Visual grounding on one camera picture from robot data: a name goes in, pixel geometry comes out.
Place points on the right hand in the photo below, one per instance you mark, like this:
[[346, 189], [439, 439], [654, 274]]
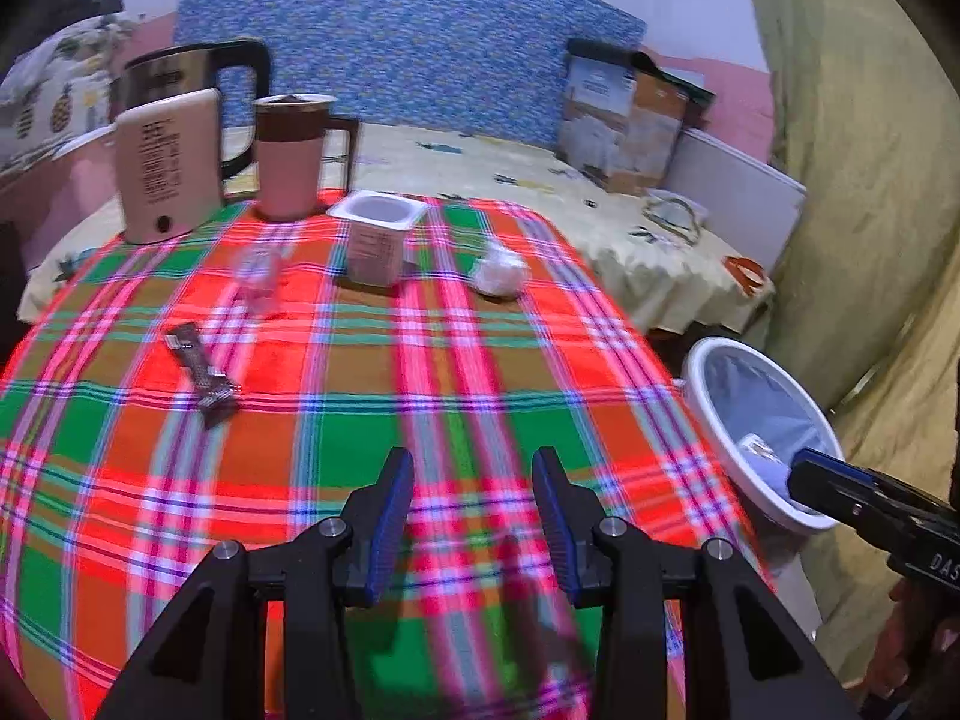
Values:
[[888, 669]]

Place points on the pink brown lidded mug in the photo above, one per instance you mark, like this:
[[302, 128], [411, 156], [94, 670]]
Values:
[[289, 138]]

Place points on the white yogurt cup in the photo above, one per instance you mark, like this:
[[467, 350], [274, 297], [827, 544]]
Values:
[[377, 227]]

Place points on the clear plastic cup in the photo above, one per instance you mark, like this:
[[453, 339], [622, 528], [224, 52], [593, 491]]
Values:
[[257, 274]]

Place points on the blue patterned headboard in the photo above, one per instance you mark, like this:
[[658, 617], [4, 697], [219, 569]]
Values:
[[492, 67]]

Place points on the white trash bin with liner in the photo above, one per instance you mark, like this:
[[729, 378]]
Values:
[[756, 418]]

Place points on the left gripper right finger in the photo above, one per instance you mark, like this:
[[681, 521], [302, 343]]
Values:
[[743, 653]]

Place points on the cardboard quilt box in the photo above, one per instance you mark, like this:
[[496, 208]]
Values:
[[623, 116]]

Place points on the dark snack wrapper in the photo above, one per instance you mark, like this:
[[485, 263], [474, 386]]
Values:
[[215, 394]]

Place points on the beige thermos box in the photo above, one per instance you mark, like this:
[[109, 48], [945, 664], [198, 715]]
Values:
[[168, 165]]

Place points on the black bag on pile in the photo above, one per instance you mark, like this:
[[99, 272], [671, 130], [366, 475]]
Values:
[[67, 12]]

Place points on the rope handle bag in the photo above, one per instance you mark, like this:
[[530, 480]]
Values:
[[675, 214]]

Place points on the pineapple print pillow pile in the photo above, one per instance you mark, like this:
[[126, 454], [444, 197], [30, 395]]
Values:
[[61, 89]]

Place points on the stainless steel electric kettle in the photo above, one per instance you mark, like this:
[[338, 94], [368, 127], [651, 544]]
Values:
[[193, 67]]

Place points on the white radiator panel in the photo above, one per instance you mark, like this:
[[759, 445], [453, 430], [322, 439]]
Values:
[[750, 205]]

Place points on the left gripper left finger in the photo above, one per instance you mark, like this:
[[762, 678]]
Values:
[[204, 657]]

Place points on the olive green curtain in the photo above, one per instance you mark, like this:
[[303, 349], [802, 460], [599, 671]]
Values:
[[866, 316]]

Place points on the white tissue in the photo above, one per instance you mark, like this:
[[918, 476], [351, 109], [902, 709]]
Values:
[[500, 273]]

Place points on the red green plaid tablecloth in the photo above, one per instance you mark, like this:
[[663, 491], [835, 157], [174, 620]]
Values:
[[112, 488]]

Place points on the orange object on bed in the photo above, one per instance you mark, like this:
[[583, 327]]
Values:
[[748, 274]]

